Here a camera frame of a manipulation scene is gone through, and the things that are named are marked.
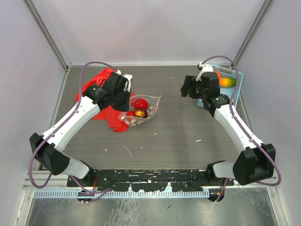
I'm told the red tomato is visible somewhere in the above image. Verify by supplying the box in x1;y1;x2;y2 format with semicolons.
126;111;135;117

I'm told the orange fruit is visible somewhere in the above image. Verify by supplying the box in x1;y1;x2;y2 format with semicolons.
215;71;221;80

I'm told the orange green mango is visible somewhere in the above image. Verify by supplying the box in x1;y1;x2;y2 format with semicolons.
219;78;237;88

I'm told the red pepper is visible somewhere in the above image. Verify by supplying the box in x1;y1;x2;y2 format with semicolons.
134;98;149;110

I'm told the clear polka dot zip bag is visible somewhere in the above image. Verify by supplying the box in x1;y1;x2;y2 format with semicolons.
119;95;161;127

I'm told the dark red apple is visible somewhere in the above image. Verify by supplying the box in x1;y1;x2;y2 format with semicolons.
135;109;148;119

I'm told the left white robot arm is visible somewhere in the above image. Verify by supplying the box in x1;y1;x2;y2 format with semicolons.
29;72;132;186

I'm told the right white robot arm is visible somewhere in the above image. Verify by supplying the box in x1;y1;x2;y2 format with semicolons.
181;72;276;186

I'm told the red cloth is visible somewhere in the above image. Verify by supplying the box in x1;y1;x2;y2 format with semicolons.
81;68;128;132

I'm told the light blue plastic basket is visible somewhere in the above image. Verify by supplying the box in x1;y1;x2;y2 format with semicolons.
210;64;243;107

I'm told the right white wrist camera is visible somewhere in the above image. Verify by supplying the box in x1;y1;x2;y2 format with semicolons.
196;62;214;81

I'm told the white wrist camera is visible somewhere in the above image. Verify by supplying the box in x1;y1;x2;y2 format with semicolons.
116;70;133;92
196;62;214;81

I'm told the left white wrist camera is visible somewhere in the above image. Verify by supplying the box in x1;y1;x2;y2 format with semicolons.
116;70;133;92

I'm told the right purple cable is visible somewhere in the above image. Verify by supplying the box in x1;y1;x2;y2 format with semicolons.
202;55;282;203

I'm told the purple cable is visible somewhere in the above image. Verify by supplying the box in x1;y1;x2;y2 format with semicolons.
202;55;282;203
28;61;122;203

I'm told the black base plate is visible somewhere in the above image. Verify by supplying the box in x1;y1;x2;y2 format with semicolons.
78;169;234;192

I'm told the grey slotted cable duct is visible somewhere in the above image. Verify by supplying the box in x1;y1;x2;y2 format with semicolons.
33;189;210;199

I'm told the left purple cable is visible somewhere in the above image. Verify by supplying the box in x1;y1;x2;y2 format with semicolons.
28;61;122;203

